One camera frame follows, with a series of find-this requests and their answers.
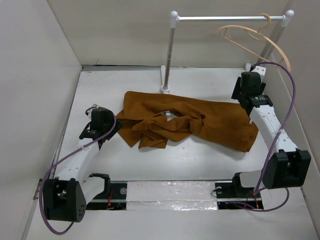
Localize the brown trousers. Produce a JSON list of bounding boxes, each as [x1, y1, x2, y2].
[[116, 91, 258, 153]]

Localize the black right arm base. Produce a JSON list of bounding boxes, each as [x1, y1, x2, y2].
[[211, 181, 264, 210]]

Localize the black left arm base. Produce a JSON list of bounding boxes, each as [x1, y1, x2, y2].
[[86, 181, 128, 211]]

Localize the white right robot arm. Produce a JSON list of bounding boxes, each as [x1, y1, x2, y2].
[[231, 71, 311, 192]]

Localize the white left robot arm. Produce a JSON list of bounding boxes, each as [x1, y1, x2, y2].
[[40, 105, 123, 223]]

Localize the beige wooden clothes hanger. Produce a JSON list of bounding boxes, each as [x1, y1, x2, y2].
[[218, 13, 292, 72]]

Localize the silver foil tape strip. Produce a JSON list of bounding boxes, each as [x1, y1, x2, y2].
[[126, 180, 218, 211]]

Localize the white metal clothes rack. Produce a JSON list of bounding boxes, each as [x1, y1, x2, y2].
[[158, 9, 295, 95]]

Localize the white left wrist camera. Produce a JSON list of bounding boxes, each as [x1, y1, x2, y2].
[[85, 104, 99, 116]]

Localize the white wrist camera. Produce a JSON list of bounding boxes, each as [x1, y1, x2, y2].
[[85, 104, 99, 116], [250, 65, 266, 76]]

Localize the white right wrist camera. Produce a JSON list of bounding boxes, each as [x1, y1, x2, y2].
[[250, 65, 266, 76]]

